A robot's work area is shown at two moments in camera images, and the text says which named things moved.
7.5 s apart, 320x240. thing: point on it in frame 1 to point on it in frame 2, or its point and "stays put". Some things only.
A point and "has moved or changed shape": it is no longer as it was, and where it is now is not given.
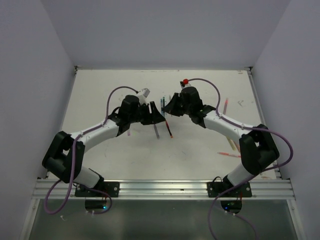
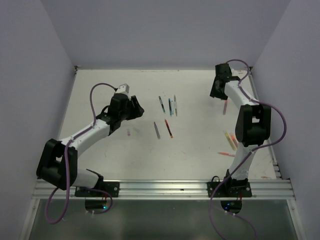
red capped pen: [169, 129] stays put
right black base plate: [214, 189] stays put
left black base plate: [111, 188] stays put
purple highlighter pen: [157, 134] stays put
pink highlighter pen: [226, 102] stays put
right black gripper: [171, 107] to [215, 93]
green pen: [163, 98] has moved or changed shape
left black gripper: [155, 117] to [137, 110]
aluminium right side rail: [262, 109] stays put
